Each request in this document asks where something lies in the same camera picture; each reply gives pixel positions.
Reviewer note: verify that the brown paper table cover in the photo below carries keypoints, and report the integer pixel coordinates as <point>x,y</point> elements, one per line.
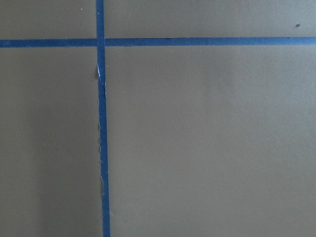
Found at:
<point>157,118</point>

